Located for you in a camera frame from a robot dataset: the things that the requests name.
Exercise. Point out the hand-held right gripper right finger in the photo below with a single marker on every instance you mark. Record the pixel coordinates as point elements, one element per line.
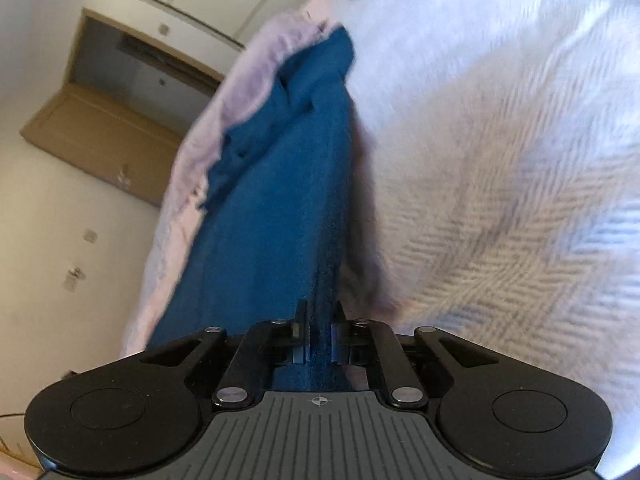
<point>336,342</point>

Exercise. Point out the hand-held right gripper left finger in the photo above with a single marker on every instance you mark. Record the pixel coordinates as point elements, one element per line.
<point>301,342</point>

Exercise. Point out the dark blue turtleneck sweater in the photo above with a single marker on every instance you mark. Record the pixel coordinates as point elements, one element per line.
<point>280,185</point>

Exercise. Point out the pale herringbone bedspread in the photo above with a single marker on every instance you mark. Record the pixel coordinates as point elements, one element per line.
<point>500,160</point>

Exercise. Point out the wooden door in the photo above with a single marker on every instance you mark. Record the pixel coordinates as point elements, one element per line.
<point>90,130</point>

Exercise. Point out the wall switch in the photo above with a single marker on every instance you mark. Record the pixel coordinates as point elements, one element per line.
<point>90,235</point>

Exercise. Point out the door frame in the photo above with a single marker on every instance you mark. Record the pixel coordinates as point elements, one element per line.
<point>100,17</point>

